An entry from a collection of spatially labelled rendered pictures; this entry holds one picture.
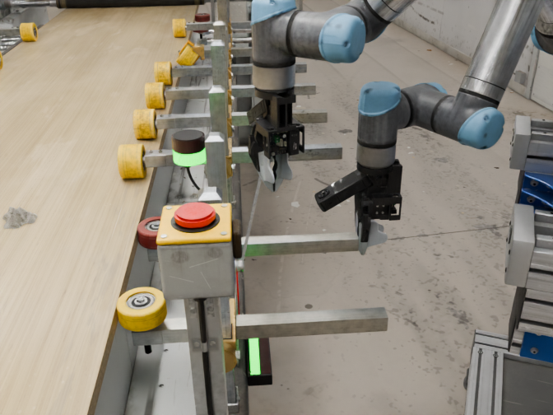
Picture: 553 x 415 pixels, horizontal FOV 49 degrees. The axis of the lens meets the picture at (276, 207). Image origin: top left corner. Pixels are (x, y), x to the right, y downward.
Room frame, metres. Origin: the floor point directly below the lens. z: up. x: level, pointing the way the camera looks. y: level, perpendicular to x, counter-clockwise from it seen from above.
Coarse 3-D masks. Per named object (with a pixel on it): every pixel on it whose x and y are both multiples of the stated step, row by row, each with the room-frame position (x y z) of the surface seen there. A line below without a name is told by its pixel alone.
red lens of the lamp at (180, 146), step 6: (204, 138) 1.01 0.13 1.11; (174, 144) 1.00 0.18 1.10; (180, 144) 0.99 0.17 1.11; (186, 144) 0.99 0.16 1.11; (192, 144) 0.99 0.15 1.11; (198, 144) 1.00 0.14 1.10; (204, 144) 1.01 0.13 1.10; (174, 150) 1.00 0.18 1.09; (180, 150) 0.99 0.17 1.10; (186, 150) 0.99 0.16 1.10; (192, 150) 0.99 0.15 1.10; (198, 150) 1.00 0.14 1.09
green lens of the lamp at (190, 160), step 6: (204, 150) 1.01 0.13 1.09; (174, 156) 1.00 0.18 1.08; (180, 156) 0.99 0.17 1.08; (186, 156) 0.99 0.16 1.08; (192, 156) 0.99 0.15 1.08; (198, 156) 1.00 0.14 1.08; (204, 156) 1.01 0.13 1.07; (174, 162) 1.00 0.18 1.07; (180, 162) 0.99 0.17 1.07; (186, 162) 0.99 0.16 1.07; (192, 162) 0.99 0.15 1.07; (198, 162) 0.99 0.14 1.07
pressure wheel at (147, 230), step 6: (144, 222) 1.06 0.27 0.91; (150, 222) 1.07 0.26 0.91; (156, 222) 1.05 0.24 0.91; (138, 228) 1.04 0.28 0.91; (144, 228) 1.04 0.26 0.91; (150, 228) 1.05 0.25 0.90; (156, 228) 1.04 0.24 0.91; (138, 234) 1.03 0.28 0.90; (144, 234) 1.02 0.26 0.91; (150, 234) 1.02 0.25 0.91; (156, 234) 1.02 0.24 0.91; (138, 240) 1.04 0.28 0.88; (144, 240) 1.02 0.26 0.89; (150, 240) 1.01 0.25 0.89; (144, 246) 1.02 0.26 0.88; (150, 246) 1.01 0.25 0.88; (156, 246) 1.01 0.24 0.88
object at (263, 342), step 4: (260, 340) 0.94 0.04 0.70; (264, 340) 0.94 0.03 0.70; (260, 344) 0.93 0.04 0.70; (264, 344) 0.92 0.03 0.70; (260, 348) 0.91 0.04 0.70; (264, 348) 0.91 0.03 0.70; (268, 348) 0.91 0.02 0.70; (260, 352) 0.90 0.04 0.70; (264, 352) 0.90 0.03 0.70; (268, 352) 0.90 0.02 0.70; (260, 356) 0.89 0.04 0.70; (264, 356) 0.89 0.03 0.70; (268, 356) 0.89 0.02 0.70; (260, 360) 0.88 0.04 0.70; (264, 360) 0.88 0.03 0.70; (268, 360) 0.88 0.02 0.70; (264, 364) 0.87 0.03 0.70; (268, 364) 0.87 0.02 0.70; (264, 368) 0.86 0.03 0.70; (268, 368) 0.86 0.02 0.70; (264, 372) 0.85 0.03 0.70; (268, 372) 0.85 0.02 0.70
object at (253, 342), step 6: (252, 342) 0.93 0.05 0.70; (252, 348) 0.91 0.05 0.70; (252, 354) 0.90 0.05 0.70; (258, 354) 0.90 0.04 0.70; (252, 360) 0.88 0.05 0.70; (258, 360) 0.88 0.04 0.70; (252, 366) 0.86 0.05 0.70; (258, 366) 0.86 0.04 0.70; (252, 372) 0.85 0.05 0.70; (258, 372) 0.85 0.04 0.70
